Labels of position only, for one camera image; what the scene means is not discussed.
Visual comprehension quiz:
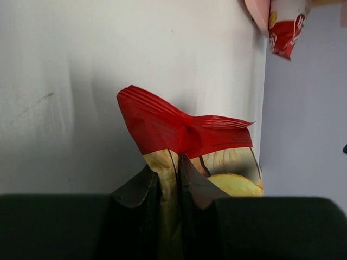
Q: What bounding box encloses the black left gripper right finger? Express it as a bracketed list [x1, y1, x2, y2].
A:
[178, 154, 346, 259]

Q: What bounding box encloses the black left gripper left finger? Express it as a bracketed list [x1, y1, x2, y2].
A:
[1, 166, 160, 259]

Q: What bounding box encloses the red Chuba chips bag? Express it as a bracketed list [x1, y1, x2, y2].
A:
[117, 86, 264, 259]
[269, 0, 312, 60]

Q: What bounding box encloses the pink three-tier shelf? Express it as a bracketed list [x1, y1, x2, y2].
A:
[243, 0, 346, 36]

